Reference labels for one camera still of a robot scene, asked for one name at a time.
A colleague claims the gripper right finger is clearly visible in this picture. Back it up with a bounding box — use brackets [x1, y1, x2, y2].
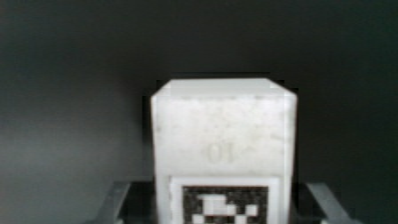
[290, 183, 362, 224]

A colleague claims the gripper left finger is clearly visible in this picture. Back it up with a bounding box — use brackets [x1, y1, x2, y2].
[85, 181, 156, 224]

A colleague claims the white table leg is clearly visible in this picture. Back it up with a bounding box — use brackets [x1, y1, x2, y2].
[151, 78, 297, 224]

